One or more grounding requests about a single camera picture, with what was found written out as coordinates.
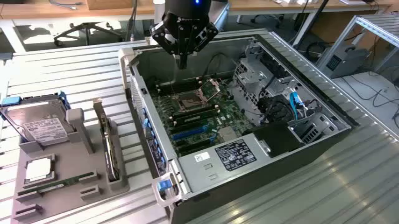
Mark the grey metal disk bay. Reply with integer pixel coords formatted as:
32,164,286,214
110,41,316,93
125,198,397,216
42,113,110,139
288,113,351,144

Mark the blue disk carrier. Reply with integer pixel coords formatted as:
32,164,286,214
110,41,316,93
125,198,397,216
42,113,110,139
0,91,72,122

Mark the graphics card with metal bracket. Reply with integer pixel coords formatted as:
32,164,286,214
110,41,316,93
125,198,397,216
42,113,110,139
92,98,121,182

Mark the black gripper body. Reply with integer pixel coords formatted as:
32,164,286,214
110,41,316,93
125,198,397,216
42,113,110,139
162,0,213,56

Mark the CPU socket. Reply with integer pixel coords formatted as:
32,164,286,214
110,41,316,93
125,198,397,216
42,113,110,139
172,92,208,112

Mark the metal socket cover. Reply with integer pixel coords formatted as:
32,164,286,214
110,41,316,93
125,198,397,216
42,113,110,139
196,78,224,103

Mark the aluminium profile frame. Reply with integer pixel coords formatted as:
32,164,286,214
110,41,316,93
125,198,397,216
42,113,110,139
315,13,399,73

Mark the black loose cable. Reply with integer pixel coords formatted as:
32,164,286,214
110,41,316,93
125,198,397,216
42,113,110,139
341,70,399,110

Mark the black slanted pole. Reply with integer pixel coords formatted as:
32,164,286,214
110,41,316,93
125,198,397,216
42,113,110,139
290,0,331,46

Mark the black open PC case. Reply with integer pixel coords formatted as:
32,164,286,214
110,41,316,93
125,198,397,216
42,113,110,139
120,34,361,224

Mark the black RAM slot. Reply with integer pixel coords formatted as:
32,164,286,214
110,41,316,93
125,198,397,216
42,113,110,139
154,80,200,91
157,85,202,96

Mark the black power wire bundle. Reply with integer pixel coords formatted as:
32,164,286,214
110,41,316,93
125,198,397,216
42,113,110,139
257,97,295,123

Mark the blue data wire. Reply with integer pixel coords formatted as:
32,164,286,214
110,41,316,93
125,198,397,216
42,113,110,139
288,91,303,122

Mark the silver CPU chip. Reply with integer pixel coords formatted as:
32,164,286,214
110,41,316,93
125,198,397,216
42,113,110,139
24,158,53,180

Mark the grey metal drive cage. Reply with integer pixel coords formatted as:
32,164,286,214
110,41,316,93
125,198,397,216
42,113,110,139
232,38,304,124

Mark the black office chair base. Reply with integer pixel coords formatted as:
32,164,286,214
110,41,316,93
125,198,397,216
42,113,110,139
248,14,285,29

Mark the grey computer box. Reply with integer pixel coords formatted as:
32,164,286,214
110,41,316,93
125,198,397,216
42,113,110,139
316,45,371,79

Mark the black coiled cable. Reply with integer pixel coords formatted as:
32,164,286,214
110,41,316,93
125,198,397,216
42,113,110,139
305,41,327,59

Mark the grey parts rack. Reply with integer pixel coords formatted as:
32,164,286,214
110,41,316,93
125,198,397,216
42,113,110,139
10,108,130,222

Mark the black expansion slot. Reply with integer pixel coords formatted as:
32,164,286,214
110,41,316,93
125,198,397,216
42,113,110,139
177,138,216,154
169,120,209,134

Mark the silver chipset heatsink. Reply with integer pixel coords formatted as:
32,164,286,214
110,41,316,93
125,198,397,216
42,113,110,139
217,126,241,141

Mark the wooden office desk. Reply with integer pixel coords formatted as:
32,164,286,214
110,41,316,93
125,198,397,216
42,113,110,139
228,0,393,45
0,0,156,54

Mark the silver hard disk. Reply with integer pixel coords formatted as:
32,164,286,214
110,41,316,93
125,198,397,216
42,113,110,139
0,99,77,147

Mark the black looped wire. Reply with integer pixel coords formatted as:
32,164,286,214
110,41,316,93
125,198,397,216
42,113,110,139
201,53,237,79

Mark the grey power supply unit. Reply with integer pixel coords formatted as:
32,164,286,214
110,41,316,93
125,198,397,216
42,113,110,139
169,137,272,196

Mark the green motherboard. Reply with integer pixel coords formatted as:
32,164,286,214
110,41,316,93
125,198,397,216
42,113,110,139
150,78,254,157

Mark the green RAM stick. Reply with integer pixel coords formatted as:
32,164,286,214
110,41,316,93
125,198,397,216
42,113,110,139
173,109,220,126
17,172,94,196

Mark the grey office chair base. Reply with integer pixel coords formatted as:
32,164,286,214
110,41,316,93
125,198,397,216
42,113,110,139
52,22,122,47

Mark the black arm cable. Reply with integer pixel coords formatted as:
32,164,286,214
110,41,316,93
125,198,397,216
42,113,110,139
125,0,138,42

